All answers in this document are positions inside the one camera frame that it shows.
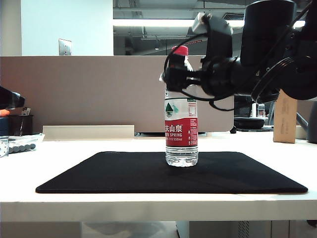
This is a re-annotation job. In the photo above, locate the grey fabric desk partition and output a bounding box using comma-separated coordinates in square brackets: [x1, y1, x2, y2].
[296, 98, 310, 127]
[0, 55, 235, 133]

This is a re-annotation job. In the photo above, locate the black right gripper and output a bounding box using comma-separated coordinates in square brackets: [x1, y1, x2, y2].
[164, 53, 248, 97]

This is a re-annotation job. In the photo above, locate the tall brown cardboard box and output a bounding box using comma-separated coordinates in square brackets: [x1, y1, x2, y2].
[272, 89, 298, 144]

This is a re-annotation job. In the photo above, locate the beige cable tray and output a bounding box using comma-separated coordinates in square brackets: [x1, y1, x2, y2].
[42, 125, 135, 142]

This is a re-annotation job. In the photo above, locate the black mouse pad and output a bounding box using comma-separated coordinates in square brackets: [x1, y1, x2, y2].
[35, 151, 309, 194]

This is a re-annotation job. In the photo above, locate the dark blue box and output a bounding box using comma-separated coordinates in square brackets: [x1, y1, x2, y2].
[0, 117, 9, 137]

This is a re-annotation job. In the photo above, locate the black coiled arm cable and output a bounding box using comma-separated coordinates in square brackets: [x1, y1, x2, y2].
[251, 56, 296, 105]

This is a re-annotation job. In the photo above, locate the white perforated part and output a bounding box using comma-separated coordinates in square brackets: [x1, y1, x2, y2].
[0, 138, 10, 158]

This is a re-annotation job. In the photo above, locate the black office chair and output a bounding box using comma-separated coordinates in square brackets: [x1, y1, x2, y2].
[264, 100, 276, 125]

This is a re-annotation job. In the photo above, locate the black round cushion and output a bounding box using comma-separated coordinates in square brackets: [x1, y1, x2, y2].
[234, 117, 265, 129]

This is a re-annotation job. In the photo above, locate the black pen holder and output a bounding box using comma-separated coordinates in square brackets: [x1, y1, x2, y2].
[7, 114, 34, 137]

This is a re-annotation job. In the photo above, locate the metal wall switch plate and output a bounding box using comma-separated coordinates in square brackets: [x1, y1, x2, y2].
[58, 39, 72, 57]

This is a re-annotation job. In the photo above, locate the long ceiling light strip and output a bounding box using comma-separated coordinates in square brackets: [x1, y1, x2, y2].
[113, 19, 307, 28]

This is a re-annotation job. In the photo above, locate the black computer monitor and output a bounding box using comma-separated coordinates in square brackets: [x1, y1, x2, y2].
[234, 95, 254, 118]

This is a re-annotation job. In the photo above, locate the plastic bag of black discs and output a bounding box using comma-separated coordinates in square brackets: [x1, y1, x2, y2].
[0, 133, 46, 156]

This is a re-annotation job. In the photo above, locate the clear plastic bottle red label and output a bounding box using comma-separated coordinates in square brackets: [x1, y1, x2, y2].
[163, 45, 200, 167]

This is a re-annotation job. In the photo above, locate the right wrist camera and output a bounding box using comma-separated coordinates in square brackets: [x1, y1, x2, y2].
[191, 11, 234, 60]

